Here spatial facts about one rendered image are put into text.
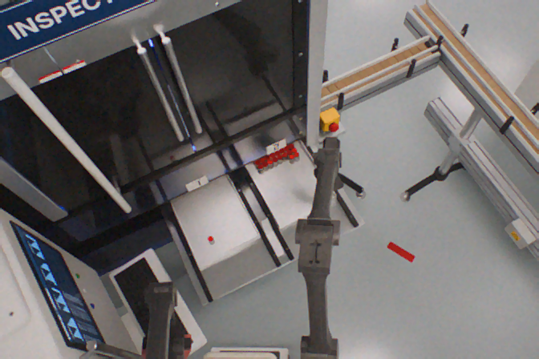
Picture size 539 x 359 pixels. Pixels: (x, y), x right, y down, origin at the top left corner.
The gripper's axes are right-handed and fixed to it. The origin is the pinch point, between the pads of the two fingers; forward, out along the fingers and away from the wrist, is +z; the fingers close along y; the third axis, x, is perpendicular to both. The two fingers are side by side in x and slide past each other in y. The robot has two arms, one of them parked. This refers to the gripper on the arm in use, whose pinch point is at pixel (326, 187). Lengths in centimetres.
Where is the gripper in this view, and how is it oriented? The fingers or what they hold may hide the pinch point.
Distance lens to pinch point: 174.4
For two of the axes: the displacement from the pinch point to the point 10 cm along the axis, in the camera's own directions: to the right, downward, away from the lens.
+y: -4.6, -8.1, 3.7
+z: 0.5, 4.0, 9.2
